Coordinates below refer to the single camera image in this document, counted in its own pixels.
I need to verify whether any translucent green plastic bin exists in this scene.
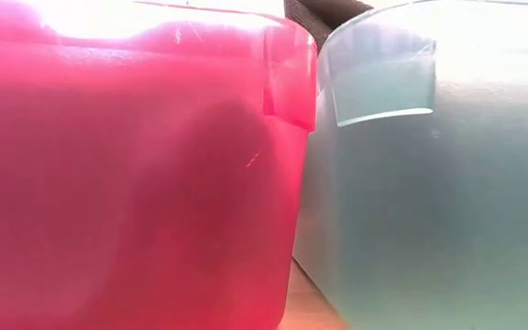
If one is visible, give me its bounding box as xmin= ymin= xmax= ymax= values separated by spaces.
xmin=292 ymin=0 xmax=528 ymax=330

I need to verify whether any translucent red plastic bin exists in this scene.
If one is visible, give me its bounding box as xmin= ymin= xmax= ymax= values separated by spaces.
xmin=0 ymin=0 xmax=319 ymax=330

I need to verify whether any dark grey baseball cap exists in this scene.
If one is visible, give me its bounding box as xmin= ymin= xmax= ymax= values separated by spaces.
xmin=283 ymin=0 xmax=375 ymax=51

